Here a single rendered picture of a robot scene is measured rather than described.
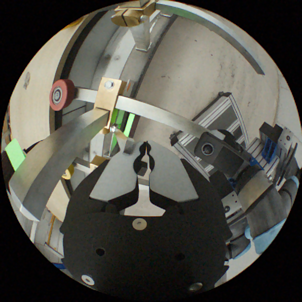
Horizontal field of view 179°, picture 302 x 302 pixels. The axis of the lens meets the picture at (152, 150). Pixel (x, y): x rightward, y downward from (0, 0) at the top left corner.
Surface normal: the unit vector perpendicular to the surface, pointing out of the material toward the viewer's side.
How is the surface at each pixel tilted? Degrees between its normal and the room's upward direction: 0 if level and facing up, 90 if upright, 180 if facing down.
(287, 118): 90
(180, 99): 0
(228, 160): 31
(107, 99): 0
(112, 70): 0
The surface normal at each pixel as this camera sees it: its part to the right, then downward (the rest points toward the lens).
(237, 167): -0.48, 0.33
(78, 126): 0.35, -0.80
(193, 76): 0.01, 0.53
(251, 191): -0.90, -0.36
